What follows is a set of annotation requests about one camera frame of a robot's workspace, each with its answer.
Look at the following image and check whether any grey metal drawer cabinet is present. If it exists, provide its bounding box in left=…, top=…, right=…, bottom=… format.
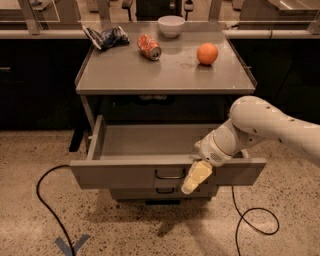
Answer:
left=74, top=21, right=258, bottom=205

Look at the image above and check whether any grey top drawer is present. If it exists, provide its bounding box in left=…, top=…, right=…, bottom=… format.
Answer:
left=69, top=114, right=268, bottom=190

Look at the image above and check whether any grey drawer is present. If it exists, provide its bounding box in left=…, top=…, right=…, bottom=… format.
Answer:
left=69, top=114, right=268, bottom=190
left=110, top=186, right=218, bottom=200

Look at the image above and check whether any black cable left floor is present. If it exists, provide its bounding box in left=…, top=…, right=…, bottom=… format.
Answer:
left=35, top=164, right=78, bottom=256

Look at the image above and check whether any crushed orange soda can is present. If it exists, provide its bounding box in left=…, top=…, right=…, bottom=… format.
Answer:
left=137, top=34, right=162, bottom=61

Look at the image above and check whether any black cable floor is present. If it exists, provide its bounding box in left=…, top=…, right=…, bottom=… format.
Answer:
left=231, top=185, right=281, bottom=256
left=35, top=164, right=78, bottom=256

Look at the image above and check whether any orange fruit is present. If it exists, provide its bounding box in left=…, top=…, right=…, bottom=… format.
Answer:
left=197, top=43, right=218, bottom=65

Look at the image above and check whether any blue tape floor mark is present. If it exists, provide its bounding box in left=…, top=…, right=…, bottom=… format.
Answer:
left=55, top=234, right=91, bottom=256

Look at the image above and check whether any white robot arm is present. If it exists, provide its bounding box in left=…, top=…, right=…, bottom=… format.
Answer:
left=181, top=96, right=320, bottom=195

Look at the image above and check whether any black cable right floor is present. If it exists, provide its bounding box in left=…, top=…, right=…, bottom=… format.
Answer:
left=231, top=185, right=281, bottom=256

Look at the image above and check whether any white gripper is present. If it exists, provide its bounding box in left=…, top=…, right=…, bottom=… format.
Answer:
left=181, top=131, right=232, bottom=195

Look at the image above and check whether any crumpled blue chip bag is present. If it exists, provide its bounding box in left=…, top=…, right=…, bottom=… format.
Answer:
left=82, top=26, right=130, bottom=51

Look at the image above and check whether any white ceramic bowl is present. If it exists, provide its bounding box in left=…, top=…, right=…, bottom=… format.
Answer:
left=158, top=15, right=185, bottom=38

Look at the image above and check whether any grey bottom drawer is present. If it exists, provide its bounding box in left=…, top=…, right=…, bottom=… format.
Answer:
left=110, top=186, right=218, bottom=200

